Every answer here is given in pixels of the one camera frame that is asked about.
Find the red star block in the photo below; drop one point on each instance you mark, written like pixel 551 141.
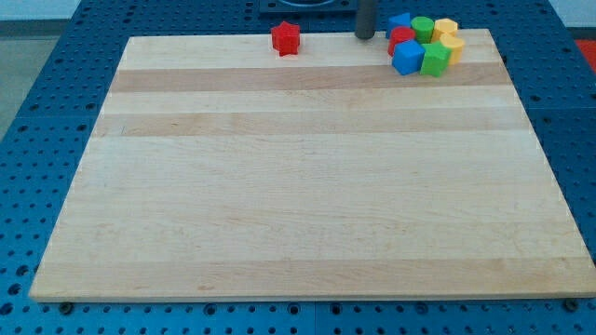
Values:
pixel 286 38

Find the green star block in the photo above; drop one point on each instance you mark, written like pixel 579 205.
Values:
pixel 435 60

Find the light wooden board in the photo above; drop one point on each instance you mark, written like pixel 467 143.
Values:
pixel 218 171

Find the yellow round block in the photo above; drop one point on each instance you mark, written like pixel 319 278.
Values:
pixel 455 44

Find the green circle block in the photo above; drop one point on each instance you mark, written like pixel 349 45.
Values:
pixel 423 28

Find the blue cube block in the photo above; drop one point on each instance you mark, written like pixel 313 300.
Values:
pixel 408 57

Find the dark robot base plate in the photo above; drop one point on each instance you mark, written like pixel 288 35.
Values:
pixel 295 6

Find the yellow hexagon block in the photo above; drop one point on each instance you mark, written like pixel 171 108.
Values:
pixel 443 26

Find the blue triangle block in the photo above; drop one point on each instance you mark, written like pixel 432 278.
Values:
pixel 403 19

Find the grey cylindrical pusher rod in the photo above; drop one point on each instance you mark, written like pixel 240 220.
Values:
pixel 365 19

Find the red round block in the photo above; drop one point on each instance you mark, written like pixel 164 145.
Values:
pixel 398 35

